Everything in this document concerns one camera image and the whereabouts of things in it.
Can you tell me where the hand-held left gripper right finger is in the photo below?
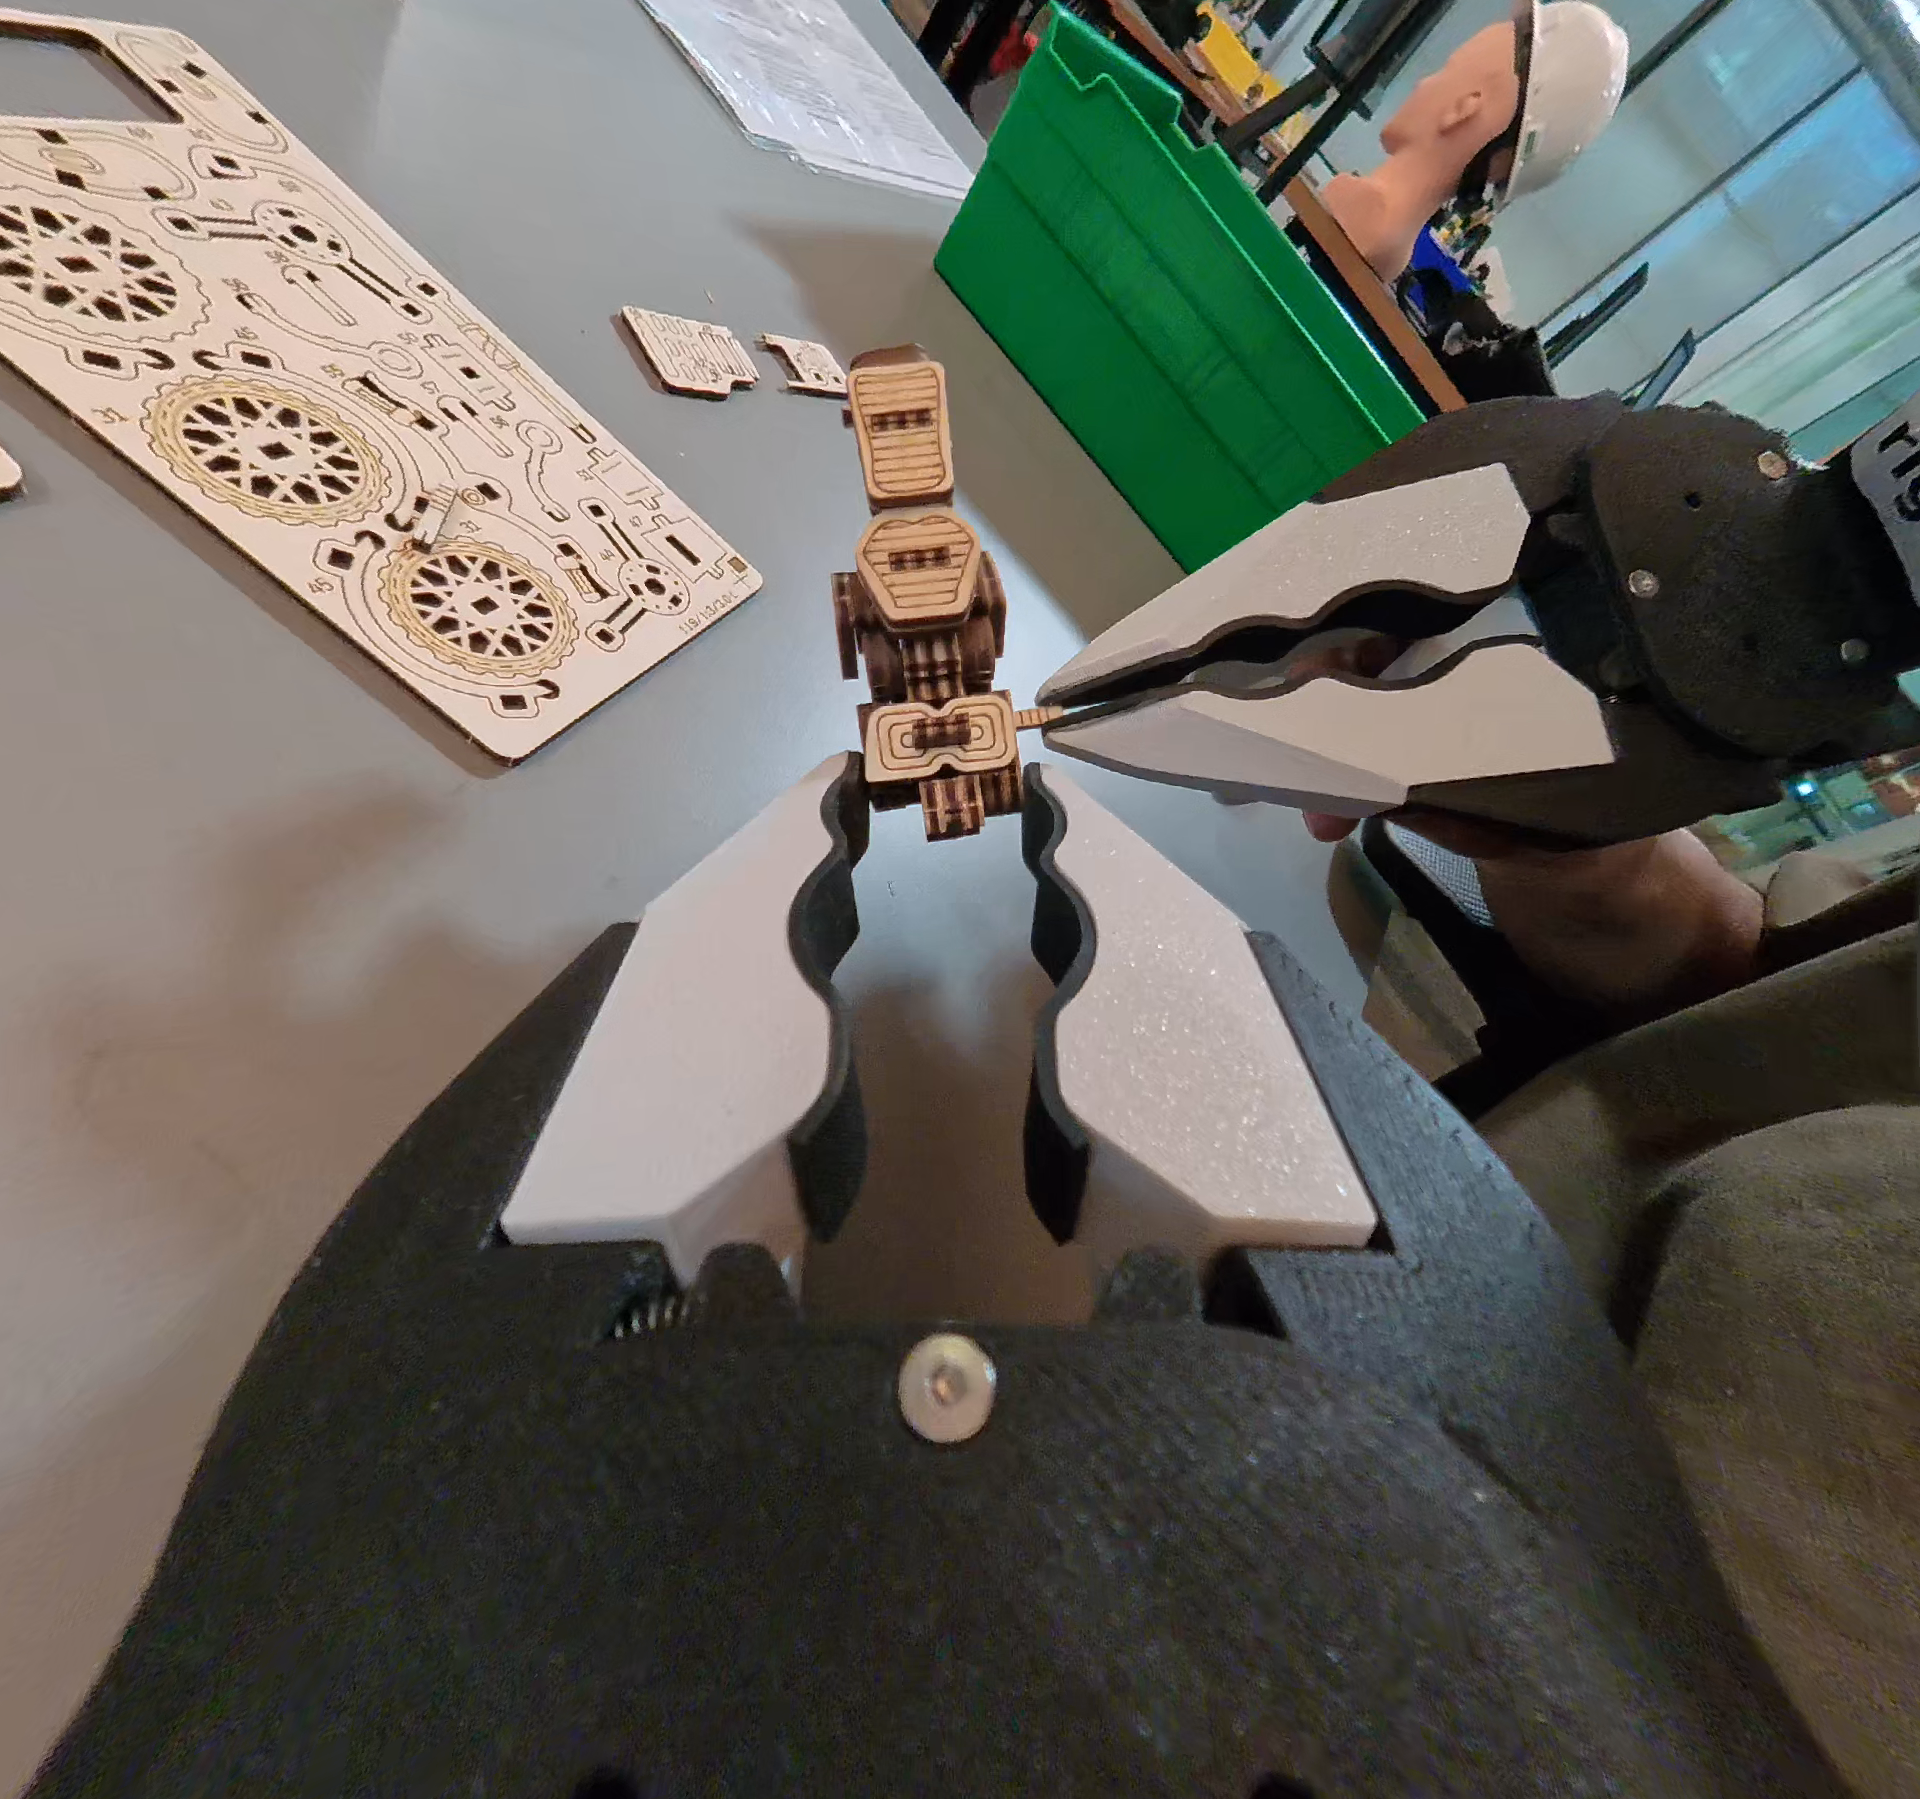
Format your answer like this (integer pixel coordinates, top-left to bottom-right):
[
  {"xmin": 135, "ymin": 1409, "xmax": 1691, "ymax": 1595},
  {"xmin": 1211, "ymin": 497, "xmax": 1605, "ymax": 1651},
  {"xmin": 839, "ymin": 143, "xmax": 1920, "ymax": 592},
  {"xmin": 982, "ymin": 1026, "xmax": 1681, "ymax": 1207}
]
[{"xmin": 1021, "ymin": 760, "xmax": 1384, "ymax": 1279}]

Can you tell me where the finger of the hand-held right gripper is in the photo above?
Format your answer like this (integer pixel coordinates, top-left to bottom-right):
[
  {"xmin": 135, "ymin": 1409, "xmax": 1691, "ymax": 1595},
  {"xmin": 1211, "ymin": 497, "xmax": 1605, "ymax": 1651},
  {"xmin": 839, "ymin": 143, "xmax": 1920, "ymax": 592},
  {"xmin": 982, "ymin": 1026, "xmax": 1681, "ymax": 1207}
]
[
  {"xmin": 1036, "ymin": 464, "xmax": 1538, "ymax": 709},
  {"xmin": 1041, "ymin": 628, "xmax": 1623, "ymax": 799}
]

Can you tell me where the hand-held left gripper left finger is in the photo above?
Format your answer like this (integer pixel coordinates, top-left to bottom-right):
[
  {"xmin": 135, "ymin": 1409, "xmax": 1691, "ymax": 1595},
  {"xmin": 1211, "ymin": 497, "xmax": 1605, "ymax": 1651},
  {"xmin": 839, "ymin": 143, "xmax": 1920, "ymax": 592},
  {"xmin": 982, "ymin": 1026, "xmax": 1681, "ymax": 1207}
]
[{"xmin": 500, "ymin": 749, "xmax": 876, "ymax": 1311}]

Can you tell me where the wooden puzzle model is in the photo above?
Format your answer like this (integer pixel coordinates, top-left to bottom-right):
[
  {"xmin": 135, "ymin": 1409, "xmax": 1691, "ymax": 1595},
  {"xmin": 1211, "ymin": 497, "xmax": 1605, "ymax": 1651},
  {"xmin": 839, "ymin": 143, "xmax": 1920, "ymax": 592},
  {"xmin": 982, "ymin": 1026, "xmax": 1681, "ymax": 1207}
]
[{"xmin": 831, "ymin": 345, "xmax": 1036, "ymax": 843}]

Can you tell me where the person's right forearm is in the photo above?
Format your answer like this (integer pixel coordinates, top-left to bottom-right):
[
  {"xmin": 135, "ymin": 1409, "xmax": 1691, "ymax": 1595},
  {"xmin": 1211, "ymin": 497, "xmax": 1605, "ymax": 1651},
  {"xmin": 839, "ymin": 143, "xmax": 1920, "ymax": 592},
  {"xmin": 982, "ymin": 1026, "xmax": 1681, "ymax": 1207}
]
[{"xmin": 1497, "ymin": 839, "xmax": 1767, "ymax": 1031}]

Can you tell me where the grey desk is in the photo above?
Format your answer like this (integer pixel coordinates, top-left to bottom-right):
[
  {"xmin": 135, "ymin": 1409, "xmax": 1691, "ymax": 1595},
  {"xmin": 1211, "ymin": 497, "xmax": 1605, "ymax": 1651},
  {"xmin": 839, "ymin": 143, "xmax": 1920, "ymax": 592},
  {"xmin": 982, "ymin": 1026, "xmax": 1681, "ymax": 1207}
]
[{"xmin": 0, "ymin": 0, "xmax": 1376, "ymax": 1799}]

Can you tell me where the person's right hand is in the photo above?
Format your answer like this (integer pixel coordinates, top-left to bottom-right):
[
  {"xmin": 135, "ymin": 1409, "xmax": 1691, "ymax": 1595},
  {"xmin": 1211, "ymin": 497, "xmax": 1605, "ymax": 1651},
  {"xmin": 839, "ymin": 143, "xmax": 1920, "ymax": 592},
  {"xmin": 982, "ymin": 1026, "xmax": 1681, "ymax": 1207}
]
[{"xmin": 1297, "ymin": 809, "xmax": 1520, "ymax": 933}]

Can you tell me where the long wooden workbench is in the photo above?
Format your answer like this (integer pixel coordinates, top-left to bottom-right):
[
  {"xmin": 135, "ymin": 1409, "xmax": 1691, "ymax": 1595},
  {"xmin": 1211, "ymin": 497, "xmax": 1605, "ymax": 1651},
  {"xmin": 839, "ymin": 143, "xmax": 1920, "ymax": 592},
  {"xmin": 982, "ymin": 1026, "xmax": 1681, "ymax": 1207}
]
[{"xmin": 899, "ymin": 0, "xmax": 1469, "ymax": 414}]

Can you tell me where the green plastic bin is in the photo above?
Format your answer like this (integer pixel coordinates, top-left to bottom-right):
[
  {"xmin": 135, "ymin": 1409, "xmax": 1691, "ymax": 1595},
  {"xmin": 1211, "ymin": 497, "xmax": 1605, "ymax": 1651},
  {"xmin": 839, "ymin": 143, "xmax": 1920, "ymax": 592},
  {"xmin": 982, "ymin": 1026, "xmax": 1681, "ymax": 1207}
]
[{"xmin": 935, "ymin": 0, "xmax": 1428, "ymax": 573}]

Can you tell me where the wooden puzzle sheet notched corner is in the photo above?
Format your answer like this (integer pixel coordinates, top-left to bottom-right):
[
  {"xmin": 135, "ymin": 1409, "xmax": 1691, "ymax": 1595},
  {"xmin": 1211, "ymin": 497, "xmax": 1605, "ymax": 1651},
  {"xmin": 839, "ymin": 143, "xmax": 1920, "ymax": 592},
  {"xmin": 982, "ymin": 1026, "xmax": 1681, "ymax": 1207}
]
[{"xmin": 0, "ymin": 6, "xmax": 766, "ymax": 767}]

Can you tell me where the mannequin head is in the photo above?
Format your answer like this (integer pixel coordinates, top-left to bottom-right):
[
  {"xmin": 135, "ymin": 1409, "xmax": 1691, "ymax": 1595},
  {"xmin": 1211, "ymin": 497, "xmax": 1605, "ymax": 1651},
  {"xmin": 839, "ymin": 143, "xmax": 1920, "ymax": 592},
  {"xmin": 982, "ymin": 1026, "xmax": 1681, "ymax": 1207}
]
[{"xmin": 1319, "ymin": 22, "xmax": 1549, "ymax": 284}]

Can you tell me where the yellow device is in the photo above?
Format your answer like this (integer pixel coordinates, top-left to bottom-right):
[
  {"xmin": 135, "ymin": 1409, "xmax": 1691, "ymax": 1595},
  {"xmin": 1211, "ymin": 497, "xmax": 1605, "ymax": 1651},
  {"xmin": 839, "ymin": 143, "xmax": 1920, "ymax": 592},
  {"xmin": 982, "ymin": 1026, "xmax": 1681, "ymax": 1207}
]
[{"xmin": 1198, "ymin": 6, "xmax": 1297, "ymax": 120}]

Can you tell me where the person's olive clothing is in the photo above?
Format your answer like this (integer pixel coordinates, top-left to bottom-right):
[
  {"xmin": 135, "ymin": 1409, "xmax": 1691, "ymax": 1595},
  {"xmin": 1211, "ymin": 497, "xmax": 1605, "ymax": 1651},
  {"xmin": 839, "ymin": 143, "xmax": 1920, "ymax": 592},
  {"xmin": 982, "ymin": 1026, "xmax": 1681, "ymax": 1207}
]
[{"xmin": 1331, "ymin": 839, "xmax": 1920, "ymax": 1799}]

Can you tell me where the small wooden puzzle piece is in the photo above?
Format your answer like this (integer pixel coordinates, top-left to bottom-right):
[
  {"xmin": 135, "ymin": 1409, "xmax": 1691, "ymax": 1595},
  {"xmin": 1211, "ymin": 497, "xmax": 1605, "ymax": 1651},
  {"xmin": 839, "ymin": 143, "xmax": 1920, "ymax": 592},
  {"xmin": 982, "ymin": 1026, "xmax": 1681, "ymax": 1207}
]
[{"xmin": 619, "ymin": 302, "xmax": 761, "ymax": 401}]

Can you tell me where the white instruction sheet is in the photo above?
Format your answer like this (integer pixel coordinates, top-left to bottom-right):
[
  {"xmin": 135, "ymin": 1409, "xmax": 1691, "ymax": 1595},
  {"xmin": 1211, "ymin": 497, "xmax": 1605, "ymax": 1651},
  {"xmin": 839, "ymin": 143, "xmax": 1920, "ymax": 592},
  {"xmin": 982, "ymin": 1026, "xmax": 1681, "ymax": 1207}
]
[{"xmin": 537, "ymin": 0, "xmax": 982, "ymax": 203}]

